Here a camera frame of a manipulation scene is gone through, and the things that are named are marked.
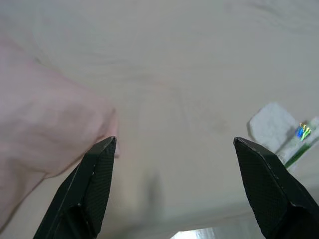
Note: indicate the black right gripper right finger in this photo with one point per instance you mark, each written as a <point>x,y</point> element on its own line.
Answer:
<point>271,199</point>

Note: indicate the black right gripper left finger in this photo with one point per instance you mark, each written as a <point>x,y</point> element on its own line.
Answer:
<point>82,194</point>

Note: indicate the white tissue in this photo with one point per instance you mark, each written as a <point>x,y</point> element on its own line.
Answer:
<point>269,124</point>

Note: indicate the green holographic wrapper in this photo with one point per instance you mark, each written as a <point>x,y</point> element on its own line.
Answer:
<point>302,130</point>

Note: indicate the pink pillow with coloured dots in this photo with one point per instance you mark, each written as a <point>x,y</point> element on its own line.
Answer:
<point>37,112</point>

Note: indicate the cream bed mattress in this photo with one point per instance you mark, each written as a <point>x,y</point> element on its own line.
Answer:
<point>174,74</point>

